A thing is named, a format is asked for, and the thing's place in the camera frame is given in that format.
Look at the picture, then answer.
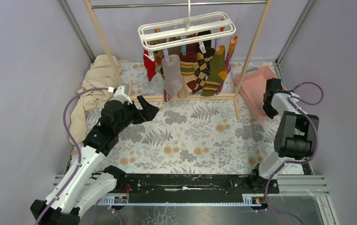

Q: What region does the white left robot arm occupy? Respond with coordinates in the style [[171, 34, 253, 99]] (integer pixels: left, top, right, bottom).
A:
[[30, 96, 159, 225]]

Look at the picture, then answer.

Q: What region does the green orange sock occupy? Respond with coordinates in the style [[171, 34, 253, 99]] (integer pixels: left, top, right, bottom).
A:
[[201, 45, 228, 97]]

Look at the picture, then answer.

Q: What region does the wooden clothes rack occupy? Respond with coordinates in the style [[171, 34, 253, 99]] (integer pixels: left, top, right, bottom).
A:
[[84, 0, 272, 118]]

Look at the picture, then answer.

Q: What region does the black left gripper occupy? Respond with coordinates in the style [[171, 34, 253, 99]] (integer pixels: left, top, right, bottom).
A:
[[115, 96, 160, 135]]

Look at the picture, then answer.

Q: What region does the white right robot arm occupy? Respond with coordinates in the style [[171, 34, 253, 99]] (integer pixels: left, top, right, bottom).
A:
[[247, 78, 319, 193]]

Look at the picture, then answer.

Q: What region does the orange beige argyle sock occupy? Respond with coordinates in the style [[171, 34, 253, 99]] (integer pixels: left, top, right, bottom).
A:
[[151, 39, 166, 80]]

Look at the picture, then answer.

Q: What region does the grey maroon striped sock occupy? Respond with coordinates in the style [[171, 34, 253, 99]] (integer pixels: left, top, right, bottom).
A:
[[163, 90, 171, 102]]

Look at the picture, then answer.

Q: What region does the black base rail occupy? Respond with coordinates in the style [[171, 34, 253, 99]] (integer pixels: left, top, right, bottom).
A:
[[92, 165, 280, 206]]

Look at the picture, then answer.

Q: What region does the white clip sock hanger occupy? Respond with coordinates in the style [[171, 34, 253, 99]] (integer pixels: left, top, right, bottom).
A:
[[138, 1, 237, 52]]

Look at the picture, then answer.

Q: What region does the floral patterned mat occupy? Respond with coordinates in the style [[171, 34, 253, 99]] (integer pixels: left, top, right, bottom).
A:
[[70, 60, 305, 175]]

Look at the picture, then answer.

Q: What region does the red sock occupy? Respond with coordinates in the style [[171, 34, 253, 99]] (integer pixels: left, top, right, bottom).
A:
[[143, 49, 156, 82]]

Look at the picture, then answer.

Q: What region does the striped beige maroon sock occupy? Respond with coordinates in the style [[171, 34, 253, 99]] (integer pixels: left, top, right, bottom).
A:
[[177, 52, 197, 98]]

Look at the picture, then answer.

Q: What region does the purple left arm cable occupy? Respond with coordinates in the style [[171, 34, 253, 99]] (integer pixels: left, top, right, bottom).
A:
[[35, 87, 114, 225]]

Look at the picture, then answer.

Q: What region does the beige crumpled cloth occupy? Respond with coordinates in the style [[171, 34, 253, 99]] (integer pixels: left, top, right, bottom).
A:
[[69, 54, 124, 146]]

